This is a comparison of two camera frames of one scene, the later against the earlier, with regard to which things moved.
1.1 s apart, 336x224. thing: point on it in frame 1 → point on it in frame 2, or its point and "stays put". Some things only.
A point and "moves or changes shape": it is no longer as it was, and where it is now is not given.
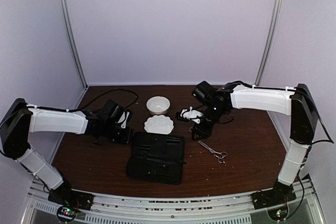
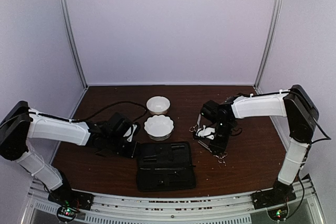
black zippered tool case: (157, 158) moves or changes shape
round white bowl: (158, 105) stays put
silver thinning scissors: (220, 156) stays put
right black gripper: (205, 132) → (221, 146)
